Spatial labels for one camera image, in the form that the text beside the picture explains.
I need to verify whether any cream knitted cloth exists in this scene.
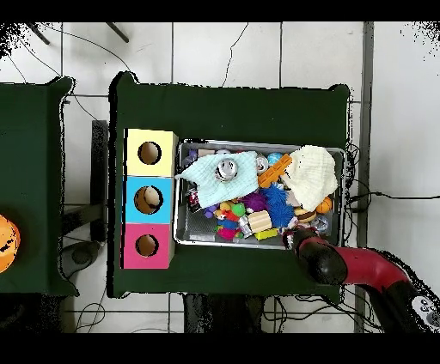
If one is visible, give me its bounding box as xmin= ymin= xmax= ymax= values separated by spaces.
xmin=279 ymin=144 xmax=339 ymax=213

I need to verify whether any silver mesh bin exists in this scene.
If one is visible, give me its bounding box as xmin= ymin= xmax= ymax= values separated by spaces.
xmin=173 ymin=138 xmax=346 ymax=253

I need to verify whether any wooden box with three holes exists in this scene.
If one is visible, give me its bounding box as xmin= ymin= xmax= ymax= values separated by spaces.
xmin=121 ymin=128 xmax=180 ymax=270

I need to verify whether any mint knitted cloth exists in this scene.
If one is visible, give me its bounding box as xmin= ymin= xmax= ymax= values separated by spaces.
xmin=174 ymin=151 xmax=260 ymax=209

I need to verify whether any crushed silver can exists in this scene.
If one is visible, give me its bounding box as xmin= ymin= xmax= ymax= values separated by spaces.
xmin=215 ymin=158 xmax=239 ymax=182

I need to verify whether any purple spiky ball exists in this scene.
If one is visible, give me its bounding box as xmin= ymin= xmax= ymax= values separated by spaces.
xmin=240 ymin=191 xmax=269 ymax=212

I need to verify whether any orange plastic block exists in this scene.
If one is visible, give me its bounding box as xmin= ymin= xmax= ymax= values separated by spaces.
xmin=257 ymin=153 xmax=293 ymax=189

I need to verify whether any small blue spiky ball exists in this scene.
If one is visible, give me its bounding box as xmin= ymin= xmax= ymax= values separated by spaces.
xmin=262 ymin=183 xmax=289 ymax=205

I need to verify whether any ridged wooden block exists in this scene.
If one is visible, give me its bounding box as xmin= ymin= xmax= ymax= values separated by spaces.
xmin=247 ymin=209 xmax=272 ymax=234

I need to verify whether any large blue spiky ball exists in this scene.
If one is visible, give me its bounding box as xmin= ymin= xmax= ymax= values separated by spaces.
xmin=267 ymin=202 xmax=296 ymax=229

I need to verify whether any toy hamburger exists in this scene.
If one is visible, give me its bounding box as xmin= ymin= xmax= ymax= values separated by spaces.
xmin=294 ymin=206 xmax=317 ymax=224

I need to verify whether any orange basketball toy ball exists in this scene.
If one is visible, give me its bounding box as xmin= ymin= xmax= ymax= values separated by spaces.
xmin=315 ymin=196 xmax=333 ymax=215

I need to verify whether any black tripod leg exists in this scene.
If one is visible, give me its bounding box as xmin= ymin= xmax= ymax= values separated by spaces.
xmin=27 ymin=22 xmax=51 ymax=46
xmin=105 ymin=22 xmax=131 ymax=44

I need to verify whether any dark green side table cloth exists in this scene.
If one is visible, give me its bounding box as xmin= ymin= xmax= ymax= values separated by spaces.
xmin=0 ymin=76 xmax=79 ymax=297

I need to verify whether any orange round object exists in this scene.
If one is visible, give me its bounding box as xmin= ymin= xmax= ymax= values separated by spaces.
xmin=0 ymin=214 xmax=21 ymax=275

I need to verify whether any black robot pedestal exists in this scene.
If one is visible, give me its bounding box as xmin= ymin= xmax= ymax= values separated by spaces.
xmin=183 ymin=293 xmax=266 ymax=333

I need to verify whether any black power cable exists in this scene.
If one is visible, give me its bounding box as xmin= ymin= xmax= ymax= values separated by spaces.
xmin=345 ymin=191 xmax=440 ymax=211

